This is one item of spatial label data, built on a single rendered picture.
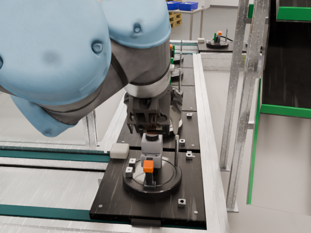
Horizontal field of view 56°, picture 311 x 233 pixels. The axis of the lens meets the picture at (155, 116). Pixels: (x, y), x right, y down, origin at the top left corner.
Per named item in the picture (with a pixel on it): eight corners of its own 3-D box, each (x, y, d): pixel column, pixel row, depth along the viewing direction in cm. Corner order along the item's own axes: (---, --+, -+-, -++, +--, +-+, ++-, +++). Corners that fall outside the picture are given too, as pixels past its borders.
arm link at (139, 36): (74, 4, 31) (138, -37, 33) (99, 63, 41) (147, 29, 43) (119, 51, 28) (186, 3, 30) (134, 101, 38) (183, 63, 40)
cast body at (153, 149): (160, 168, 65) (160, 141, 62) (140, 167, 65) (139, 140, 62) (163, 147, 72) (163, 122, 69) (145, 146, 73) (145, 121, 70)
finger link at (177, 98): (166, 115, 60) (147, 97, 53) (166, 107, 61) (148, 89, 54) (188, 113, 58) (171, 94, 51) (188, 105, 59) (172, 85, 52)
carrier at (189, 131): (199, 156, 82) (203, 115, 77) (115, 151, 84) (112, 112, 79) (196, 116, 104) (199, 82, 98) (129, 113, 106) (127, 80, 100)
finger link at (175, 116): (175, 142, 62) (157, 127, 55) (176, 116, 65) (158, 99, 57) (189, 141, 61) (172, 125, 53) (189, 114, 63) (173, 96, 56)
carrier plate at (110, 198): (205, 228, 60) (206, 220, 59) (89, 219, 62) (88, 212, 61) (200, 158, 81) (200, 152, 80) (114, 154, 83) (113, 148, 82)
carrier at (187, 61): (193, 71, 148) (195, 46, 142) (145, 70, 150) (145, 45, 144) (192, 58, 169) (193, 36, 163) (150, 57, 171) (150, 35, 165)
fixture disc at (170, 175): (181, 201, 64) (181, 194, 63) (117, 197, 65) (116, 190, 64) (182, 162, 76) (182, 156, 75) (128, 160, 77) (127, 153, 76)
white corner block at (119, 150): (127, 165, 79) (126, 152, 77) (110, 164, 79) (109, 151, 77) (130, 155, 83) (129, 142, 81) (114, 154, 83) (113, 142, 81)
